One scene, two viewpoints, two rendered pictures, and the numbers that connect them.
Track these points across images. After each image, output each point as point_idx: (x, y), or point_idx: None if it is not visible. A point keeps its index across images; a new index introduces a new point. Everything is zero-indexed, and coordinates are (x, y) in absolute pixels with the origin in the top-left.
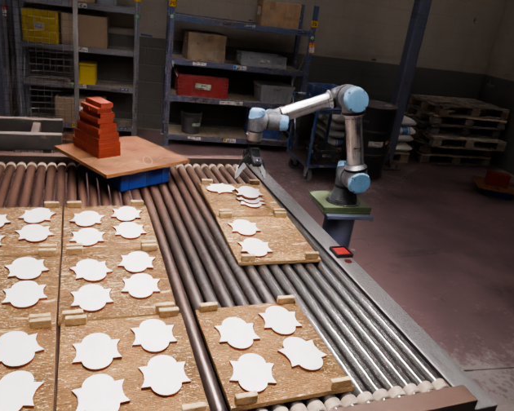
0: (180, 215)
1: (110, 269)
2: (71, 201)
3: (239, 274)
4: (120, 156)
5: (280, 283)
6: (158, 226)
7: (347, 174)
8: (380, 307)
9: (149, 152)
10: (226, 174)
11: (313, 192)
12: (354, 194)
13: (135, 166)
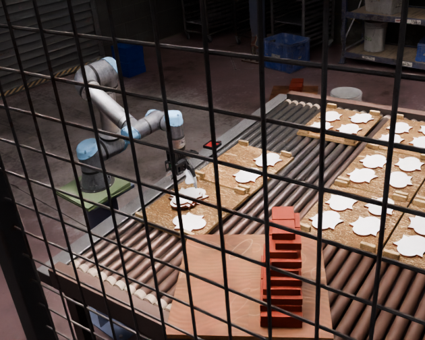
0: None
1: (384, 178)
2: (371, 244)
3: (300, 156)
4: None
5: (282, 147)
6: (307, 206)
7: (121, 139)
8: (253, 121)
9: (215, 266)
10: (129, 254)
11: (87, 204)
12: None
13: None
